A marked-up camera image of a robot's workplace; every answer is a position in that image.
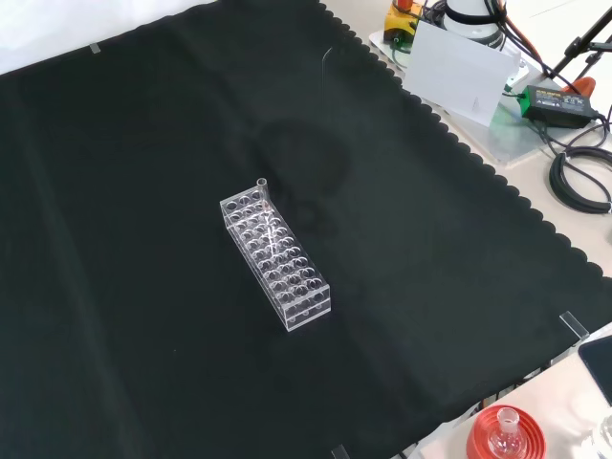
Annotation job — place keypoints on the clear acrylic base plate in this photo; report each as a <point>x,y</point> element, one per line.
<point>511,138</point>

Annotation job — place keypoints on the black power adapter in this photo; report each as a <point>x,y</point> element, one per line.
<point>557,102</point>

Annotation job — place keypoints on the pale white board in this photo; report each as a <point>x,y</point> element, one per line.
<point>454,72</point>

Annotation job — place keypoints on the black scalloped bench cloth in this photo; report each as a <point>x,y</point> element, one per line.
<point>143,239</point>

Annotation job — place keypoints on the clear round-bottom flask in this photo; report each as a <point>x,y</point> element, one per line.
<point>507,437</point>

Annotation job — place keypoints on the dark tablet screen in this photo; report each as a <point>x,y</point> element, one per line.
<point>600,363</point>

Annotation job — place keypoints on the clear acrylic cloth clip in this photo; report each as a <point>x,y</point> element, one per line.
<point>338,452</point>
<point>574,325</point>

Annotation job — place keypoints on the black tripod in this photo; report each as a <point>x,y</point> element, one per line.
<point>581,40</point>

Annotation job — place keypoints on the clear glass vessel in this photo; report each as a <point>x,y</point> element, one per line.
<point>605,435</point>

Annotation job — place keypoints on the clear acrylic test tube rack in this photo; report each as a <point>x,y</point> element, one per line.
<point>287,282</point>

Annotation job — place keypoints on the clear glass test tube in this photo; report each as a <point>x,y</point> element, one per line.
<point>263,193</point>

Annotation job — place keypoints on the clear tape piece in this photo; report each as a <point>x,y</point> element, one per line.
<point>95,49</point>

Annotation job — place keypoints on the yellow stop button box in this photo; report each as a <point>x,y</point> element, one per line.
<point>399,24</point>

